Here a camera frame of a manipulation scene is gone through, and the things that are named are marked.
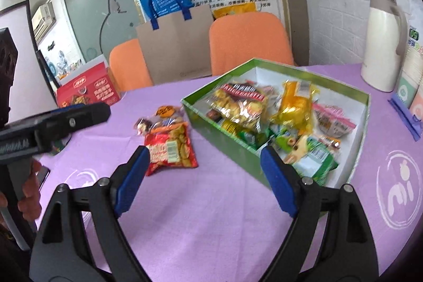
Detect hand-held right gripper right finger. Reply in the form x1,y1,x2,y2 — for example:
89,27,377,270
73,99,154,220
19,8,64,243
260,146,379,282

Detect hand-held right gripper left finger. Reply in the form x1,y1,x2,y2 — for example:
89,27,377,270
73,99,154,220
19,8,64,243
29,146,152,282

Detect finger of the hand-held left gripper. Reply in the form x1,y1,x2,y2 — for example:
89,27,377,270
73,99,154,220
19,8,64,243
33,103,111,145

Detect green peas packet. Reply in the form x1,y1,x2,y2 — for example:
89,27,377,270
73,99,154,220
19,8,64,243
297,135,339,187

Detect red snack packet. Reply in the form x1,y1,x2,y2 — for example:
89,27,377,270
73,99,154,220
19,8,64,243
144,123,199,177

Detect small green snack packet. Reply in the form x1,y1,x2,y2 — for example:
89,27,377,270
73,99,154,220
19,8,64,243
236,127,269,150

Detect small red candy packet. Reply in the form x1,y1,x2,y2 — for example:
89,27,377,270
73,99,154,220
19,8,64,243
322,135,342,149

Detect clear yellow cake packet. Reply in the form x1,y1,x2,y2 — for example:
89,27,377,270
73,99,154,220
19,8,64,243
269,80,320,137

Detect pink snack packet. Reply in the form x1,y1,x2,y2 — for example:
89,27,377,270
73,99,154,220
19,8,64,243
312,104,357,139

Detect yellow chips packet dark label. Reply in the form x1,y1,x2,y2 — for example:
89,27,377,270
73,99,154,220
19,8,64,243
206,80,270,132

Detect green cardboard box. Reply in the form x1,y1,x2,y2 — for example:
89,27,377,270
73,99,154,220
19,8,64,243
181,58,371,192

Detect person's left hand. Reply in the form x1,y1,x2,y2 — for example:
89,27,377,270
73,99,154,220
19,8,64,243
13,160,43,221

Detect red cracker box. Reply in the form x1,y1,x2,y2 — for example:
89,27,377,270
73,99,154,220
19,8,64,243
56,63,121,109

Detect clear candy packet orange label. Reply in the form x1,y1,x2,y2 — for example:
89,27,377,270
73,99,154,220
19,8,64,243
134,105,186,137

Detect orange chair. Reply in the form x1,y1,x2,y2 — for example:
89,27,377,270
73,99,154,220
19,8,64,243
108,38,154,93
209,12,295,76

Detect purple tablecloth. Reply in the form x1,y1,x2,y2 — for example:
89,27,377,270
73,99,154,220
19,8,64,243
33,63,423,282

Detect white air conditioner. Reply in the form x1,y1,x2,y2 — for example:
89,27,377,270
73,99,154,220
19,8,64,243
31,3,57,41

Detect pack of paper cups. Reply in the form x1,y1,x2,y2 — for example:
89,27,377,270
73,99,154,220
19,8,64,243
388,26,423,142

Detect white thermos jug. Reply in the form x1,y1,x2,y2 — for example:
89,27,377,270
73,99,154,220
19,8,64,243
360,0,408,93

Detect white board dark frame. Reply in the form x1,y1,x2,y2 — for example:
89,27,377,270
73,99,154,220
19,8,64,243
0,0,58,111

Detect brown paper bag blue handles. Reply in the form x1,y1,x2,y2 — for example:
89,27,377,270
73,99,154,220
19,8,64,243
135,0,214,84

